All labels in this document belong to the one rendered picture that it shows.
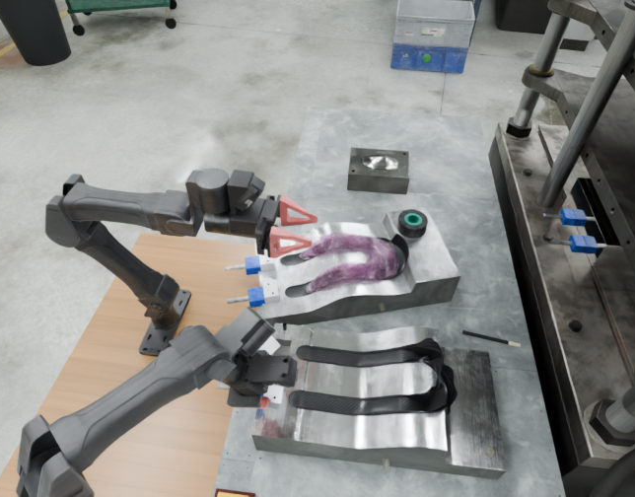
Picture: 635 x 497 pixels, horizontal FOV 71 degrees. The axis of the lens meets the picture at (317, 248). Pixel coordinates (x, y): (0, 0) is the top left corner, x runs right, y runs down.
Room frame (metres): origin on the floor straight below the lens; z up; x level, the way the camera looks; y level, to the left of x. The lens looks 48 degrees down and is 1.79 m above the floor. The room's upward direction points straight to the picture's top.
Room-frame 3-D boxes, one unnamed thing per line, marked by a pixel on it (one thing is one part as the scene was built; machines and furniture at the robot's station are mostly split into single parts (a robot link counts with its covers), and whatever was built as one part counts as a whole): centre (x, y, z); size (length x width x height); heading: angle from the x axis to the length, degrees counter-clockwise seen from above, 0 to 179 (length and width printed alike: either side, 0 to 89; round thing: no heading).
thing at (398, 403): (0.43, -0.12, 0.92); 0.35 x 0.16 x 0.09; 83
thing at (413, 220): (0.87, -0.26, 0.93); 0.08 x 0.08 x 0.04
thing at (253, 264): (0.78, 0.18, 0.86); 0.13 x 0.05 x 0.05; 100
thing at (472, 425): (0.42, -0.13, 0.87); 0.50 x 0.26 x 0.14; 83
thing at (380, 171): (1.22, -0.21, 0.84); 0.20 x 0.15 x 0.07; 83
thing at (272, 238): (0.57, 0.05, 1.20); 0.09 x 0.07 x 0.07; 81
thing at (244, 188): (0.60, 0.12, 1.25); 0.07 x 0.06 x 0.11; 171
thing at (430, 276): (0.79, -0.09, 0.86); 0.50 x 0.26 x 0.11; 100
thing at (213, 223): (0.61, 0.18, 1.21); 0.07 x 0.06 x 0.07; 81
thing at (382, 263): (0.78, -0.09, 0.90); 0.26 x 0.18 x 0.08; 100
